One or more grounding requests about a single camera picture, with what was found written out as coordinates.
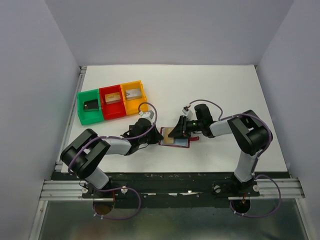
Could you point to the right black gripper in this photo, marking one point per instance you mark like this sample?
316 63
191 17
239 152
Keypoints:
180 130

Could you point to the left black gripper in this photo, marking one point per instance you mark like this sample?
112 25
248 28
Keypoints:
157 136

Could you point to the gold VIP card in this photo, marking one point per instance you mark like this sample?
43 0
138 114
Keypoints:
166 139

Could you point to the red leather card holder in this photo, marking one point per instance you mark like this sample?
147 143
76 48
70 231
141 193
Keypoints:
179 143

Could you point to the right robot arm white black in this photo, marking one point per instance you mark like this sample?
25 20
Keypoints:
252 135

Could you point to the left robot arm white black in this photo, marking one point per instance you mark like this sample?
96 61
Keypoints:
85 153

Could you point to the silver card in yellow bin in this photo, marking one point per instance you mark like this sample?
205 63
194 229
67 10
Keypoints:
132 94

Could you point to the gold card in red bin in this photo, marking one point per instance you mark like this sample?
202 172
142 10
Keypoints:
112 98

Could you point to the black card in green bin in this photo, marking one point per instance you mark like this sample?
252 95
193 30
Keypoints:
91 105

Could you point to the yellow plastic bin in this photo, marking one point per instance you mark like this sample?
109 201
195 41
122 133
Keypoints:
131 106

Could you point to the red plastic bin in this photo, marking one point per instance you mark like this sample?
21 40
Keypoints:
115 110

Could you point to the green plastic bin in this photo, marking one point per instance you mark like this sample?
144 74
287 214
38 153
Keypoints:
88 118

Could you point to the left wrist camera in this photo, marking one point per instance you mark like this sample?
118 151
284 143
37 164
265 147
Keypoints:
147 114

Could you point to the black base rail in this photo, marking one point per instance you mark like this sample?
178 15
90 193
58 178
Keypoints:
171 190

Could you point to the aluminium frame rail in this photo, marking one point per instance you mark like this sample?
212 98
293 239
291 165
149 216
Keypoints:
65 190

